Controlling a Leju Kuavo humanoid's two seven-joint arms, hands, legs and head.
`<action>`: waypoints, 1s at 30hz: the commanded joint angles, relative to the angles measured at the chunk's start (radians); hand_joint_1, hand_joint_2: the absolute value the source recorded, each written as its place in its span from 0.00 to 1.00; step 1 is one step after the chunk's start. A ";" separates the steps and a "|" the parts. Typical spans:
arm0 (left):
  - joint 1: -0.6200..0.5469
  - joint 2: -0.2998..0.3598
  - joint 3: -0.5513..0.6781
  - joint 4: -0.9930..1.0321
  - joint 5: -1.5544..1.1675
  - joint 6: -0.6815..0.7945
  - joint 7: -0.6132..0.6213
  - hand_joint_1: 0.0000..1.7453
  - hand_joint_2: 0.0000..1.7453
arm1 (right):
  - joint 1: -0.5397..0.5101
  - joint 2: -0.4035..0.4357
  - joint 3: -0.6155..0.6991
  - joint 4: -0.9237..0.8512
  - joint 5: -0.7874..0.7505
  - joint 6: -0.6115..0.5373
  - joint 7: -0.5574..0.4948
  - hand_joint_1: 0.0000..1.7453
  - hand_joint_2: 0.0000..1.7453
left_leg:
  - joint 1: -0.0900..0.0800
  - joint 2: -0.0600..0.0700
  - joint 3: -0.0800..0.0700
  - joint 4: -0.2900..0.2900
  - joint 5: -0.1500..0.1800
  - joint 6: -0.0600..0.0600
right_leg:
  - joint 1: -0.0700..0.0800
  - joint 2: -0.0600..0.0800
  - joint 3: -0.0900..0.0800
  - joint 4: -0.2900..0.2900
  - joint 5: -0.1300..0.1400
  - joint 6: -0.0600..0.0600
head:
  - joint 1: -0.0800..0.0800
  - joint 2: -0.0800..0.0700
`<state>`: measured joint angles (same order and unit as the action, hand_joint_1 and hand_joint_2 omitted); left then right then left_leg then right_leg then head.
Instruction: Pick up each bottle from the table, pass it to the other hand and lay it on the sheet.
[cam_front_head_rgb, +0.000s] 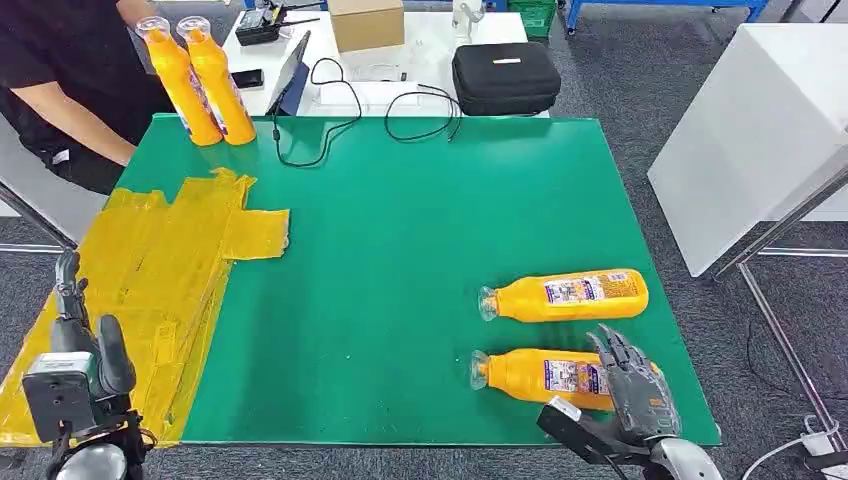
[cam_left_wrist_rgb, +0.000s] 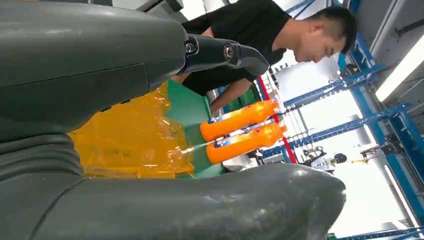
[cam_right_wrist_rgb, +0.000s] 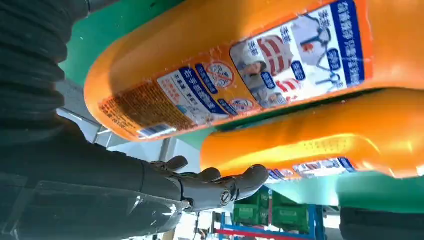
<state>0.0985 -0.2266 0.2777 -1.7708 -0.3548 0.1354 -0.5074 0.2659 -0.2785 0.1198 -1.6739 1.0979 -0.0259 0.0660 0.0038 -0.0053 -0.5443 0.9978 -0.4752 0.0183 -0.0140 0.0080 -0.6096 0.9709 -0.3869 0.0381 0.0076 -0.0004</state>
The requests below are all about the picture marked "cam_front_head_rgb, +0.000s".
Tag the metal table leg frame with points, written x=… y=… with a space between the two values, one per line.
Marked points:
x=782 y=331

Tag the large white table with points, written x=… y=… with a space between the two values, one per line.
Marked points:
x=748 y=132

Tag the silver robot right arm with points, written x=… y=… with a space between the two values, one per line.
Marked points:
x=686 y=460

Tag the blue metal frame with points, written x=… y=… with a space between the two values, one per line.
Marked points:
x=662 y=3

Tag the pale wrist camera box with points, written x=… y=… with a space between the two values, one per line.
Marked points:
x=576 y=430
x=60 y=394

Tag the cardboard box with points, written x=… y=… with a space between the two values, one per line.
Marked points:
x=366 y=26

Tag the white plastic stand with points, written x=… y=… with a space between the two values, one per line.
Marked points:
x=467 y=13

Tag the small white side table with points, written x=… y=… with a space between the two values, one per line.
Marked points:
x=40 y=192

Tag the orange drink bottle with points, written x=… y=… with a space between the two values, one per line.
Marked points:
x=530 y=301
x=179 y=79
x=222 y=86
x=517 y=374

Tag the black phone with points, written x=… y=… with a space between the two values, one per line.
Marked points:
x=248 y=78

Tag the tablet in dark case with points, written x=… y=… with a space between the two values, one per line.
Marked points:
x=290 y=73

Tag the green crate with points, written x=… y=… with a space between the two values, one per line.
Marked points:
x=533 y=16

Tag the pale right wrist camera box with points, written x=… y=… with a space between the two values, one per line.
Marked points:
x=576 y=430

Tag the black zipped carry case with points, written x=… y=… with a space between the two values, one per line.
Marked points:
x=507 y=76

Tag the green table mat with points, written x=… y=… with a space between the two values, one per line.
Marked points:
x=430 y=232

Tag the black remote with antenna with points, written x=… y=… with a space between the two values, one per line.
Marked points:
x=258 y=26

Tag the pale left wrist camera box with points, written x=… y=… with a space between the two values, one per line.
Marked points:
x=60 y=394

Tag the white desk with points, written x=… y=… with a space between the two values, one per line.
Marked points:
x=424 y=60

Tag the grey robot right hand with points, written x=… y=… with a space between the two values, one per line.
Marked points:
x=642 y=397

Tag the yellow sheet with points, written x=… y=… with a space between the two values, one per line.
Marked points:
x=132 y=298

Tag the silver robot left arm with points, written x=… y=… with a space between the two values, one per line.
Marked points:
x=93 y=460

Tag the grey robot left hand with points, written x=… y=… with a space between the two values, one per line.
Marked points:
x=112 y=358

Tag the white power strip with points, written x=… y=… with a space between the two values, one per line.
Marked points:
x=821 y=447

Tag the person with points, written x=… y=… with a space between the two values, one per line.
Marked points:
x=60 y=60

